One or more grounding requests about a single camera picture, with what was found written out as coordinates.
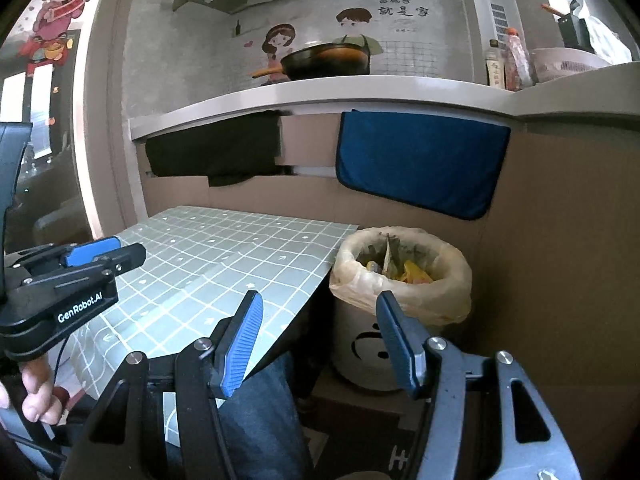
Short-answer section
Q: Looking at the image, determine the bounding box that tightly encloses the plastic bottle with orange cap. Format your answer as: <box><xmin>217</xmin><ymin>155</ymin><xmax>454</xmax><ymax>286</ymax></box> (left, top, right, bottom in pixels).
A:
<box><xmin>504</xmin><ymin>27</ymin><xmax>532</xmax><ymax>92</ymax></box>

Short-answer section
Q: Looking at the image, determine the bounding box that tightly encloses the glass sliding door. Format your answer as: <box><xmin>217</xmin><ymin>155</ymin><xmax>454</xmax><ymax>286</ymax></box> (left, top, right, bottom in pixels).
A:
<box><xmin>0</xmin><ymin>0</ymin><xmax>116</xmax><ymax>261</ymax></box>

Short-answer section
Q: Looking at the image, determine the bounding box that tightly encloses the blue towel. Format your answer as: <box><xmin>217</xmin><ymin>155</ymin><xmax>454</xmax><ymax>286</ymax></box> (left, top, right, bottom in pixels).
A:
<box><xmin>335</xmin><ymin>109</ymin><xmax>512</xmax><ymax>221</ymax></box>

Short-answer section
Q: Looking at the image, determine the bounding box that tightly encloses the red cartoon door decal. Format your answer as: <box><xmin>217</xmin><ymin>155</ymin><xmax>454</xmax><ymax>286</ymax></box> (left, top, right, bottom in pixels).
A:
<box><xmin>17</xmin><ymin>0</ymin><xmax>108</xmax><ymax>76</ymax></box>

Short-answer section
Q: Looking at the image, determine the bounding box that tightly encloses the person's jeans leg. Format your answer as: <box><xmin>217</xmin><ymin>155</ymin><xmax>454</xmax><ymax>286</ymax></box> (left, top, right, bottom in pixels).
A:
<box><xmin>165</xmin><ymin>350</ymin><xmax>321</xmax><ymax>480</ymax></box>

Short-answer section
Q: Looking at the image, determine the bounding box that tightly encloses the yellow snack wrapper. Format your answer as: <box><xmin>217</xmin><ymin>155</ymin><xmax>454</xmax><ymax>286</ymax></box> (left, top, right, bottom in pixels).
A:
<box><xmin>400</xmin><ymin>260</ymin><xmax>433</xmax><ymax>283</ymax></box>

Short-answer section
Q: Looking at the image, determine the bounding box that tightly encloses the black wok with wooden handle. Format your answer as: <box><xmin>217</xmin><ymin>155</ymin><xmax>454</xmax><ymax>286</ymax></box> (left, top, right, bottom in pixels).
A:
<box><xmin>251</xmin><ymin>42</ymin><xmax>372</xmax><ymax>82</ymax></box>

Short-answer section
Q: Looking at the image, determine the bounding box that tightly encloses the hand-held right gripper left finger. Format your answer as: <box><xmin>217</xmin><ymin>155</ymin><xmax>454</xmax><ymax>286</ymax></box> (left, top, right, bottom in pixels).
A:
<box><xmin>60</xmin><ymin>290</ymin><xmax>265</xmax><ymax>480</ymax></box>

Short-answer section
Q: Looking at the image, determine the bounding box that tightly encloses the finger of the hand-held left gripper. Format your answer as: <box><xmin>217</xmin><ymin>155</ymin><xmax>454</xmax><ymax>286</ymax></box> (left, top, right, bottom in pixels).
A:
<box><xmin>5</xmin><ymin>236</ymin><xmax>121</xmax><ymax>268</ymax></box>
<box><xmin>20</xmin><ymin>242</ymin><xmax>147</xmax><ymax>290</ymax></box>

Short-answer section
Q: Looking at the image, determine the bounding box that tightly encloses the dark sauce bottle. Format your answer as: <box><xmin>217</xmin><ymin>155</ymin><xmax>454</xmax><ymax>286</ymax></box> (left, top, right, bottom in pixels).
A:
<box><xmin>484</xmin><ymin>39</ymin><xmax>506</xmax><ymax>88</ymax></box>

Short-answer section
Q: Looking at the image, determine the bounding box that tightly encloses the black cloth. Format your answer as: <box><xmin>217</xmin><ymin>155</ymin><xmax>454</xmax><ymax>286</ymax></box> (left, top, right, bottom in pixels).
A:
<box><xmin>145</xmin><ymin>109</ymin><xmax>282</xmax><ymax>188</ymax></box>

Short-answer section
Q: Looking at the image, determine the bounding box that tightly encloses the white kitchen counter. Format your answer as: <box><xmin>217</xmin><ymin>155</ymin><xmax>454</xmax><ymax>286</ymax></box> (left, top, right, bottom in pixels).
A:
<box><xmin>129</xmin><ymin>77</ymin><xmax>640</xmax><ymax>141</ymax></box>

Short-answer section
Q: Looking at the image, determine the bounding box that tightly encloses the white bin with yellowish liner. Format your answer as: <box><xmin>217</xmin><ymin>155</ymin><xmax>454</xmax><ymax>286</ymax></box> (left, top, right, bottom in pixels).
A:
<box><xmin>329</xmin><ymin>226</ymin><xmax>473</xmax><ymax>393</ymax></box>

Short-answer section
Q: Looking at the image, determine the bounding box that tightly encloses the black knife holder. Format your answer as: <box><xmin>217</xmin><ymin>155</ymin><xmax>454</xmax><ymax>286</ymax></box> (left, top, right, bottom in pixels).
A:
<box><xmin>540</xmin><ymin>2</ymin><xmax>593</xmax><ymax>53</ymax></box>

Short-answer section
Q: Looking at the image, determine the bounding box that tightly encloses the person's left hand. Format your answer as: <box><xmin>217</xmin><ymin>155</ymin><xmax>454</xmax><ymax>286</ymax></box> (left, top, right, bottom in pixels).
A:
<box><xmin>0</xmin><ymin>357</ymin><xmax>66</xmax><ymax>423</ymax></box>

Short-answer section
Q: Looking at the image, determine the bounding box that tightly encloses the cartoon couple wall sticker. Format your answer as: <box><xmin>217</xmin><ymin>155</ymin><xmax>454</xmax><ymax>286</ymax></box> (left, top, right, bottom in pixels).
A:
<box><xmin>232</xmin><ymin>0</ymin><xmax>433</xmax><ymax>86</ymax></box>

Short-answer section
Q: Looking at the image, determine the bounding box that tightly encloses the pink plastic basket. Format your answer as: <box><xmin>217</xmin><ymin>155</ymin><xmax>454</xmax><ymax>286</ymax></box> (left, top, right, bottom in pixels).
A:
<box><xmin>529</xmin><ymin>47</ymin><xmax>613</xmax><ymax>86</ymax></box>

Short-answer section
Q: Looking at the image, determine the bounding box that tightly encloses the white wall vent grille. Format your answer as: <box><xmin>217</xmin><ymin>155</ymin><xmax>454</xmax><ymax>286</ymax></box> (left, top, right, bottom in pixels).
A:
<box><xmin>490</xmin><ymin>2</ymin><xmax>507</xmax><ymax>41</ymax></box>

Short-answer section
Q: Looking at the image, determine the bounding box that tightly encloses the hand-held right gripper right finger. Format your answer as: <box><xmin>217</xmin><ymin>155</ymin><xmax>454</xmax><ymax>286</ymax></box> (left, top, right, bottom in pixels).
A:
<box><xmin>375</xmin><ymin>291</ymin><xmax>583</xmax><ymax>480</ymax></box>

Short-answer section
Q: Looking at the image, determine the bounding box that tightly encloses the green checked tablecloth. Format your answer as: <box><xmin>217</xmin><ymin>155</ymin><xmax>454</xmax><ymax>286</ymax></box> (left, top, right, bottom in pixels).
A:
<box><xmin>67</xmin><ymin>205</ymin><xmax>361</xmax><ymax>448</ymax></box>

